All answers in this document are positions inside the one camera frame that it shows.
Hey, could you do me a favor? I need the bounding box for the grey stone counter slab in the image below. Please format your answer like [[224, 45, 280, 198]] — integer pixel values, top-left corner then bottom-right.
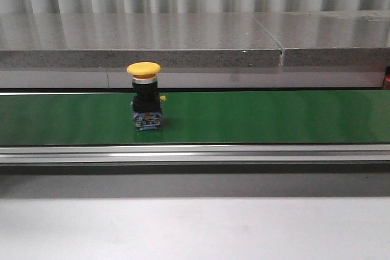
[[254, 10, 389, 70], [1, 13, 281, 68]]

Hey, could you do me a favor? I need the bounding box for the white cabinet panel under counter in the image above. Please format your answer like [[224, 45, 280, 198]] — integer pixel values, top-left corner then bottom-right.
[[1, 66, 386, 89]]

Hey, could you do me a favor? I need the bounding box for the aluminium conveyor frame rail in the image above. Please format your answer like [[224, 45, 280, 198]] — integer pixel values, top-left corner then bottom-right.
[[1, 144, 389, 174]]

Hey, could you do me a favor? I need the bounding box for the green conveyor belt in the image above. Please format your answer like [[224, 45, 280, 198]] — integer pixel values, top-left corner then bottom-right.
[[1, 90, 389, 146]]

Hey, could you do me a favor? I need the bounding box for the grey stone counter slab left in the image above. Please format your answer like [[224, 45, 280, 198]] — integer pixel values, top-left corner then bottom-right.
[[1, 13, 281, 68]]

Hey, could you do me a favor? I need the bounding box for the grey stone counter slab right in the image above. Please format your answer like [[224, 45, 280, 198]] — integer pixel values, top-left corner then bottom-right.
[[254, 10, 389, 70]]

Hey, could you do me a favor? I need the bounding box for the red object at right edge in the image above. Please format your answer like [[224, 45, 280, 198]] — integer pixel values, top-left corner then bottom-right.
[[383, 66, 390, 90]]

